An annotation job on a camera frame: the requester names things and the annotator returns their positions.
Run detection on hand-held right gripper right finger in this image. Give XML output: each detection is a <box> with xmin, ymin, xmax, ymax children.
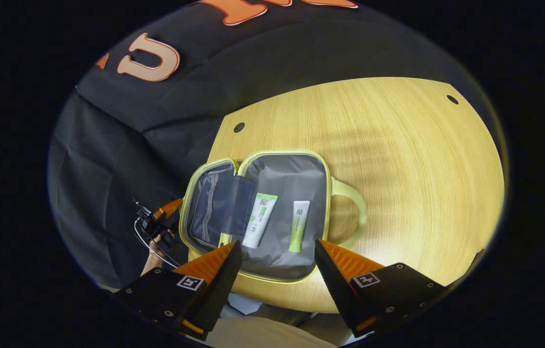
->
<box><xmin>314</xmin><ymin>239</ymin><xmax>448</xmax><ymax>339</ymax></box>

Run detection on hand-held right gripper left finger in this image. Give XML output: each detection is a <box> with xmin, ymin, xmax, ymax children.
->
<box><xmin>115</xmin><ymin>241</ymin><xmax>244</xmax><ymax>342</ymax></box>

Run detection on small green skin care tube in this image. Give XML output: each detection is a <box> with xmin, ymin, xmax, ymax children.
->
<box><xmin>287</xmin><ymin>200</ymin><xmax>311</xmax><ymax>254</ymax></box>

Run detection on white green skin care tube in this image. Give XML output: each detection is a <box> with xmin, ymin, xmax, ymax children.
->
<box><xmin>242</xmin><ymin>192</ymin><xmax>279</xmax><ymax>250</ymax></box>

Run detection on pale yellow suitcase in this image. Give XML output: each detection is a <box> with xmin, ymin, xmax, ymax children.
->
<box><xmin>178</xmin><ymin>149</ymin><xmax>368</xmax><ymax>284</ymax></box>

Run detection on black backdrop cloth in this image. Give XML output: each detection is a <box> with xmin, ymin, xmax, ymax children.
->
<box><xmin>48</xmin><ymin>0</ymin><xmax>486</xmax><ymax>290</ymax></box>

